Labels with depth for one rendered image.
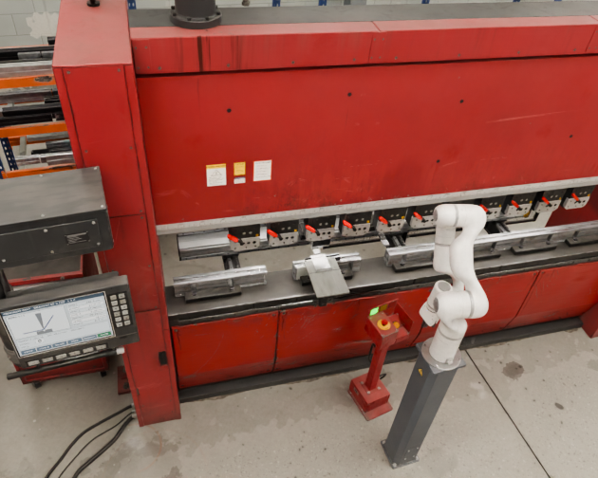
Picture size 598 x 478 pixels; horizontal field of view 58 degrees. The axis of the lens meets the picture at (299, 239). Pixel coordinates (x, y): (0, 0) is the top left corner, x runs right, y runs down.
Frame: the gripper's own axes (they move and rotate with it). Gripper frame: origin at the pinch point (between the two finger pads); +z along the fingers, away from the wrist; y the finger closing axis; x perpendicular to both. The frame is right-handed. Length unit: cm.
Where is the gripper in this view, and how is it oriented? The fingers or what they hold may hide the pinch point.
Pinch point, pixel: (424, 323)
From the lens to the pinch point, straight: 292.8
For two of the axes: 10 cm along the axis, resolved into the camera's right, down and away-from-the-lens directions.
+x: 8.8, -2.7, 3.9
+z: -1.2, 6.8, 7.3
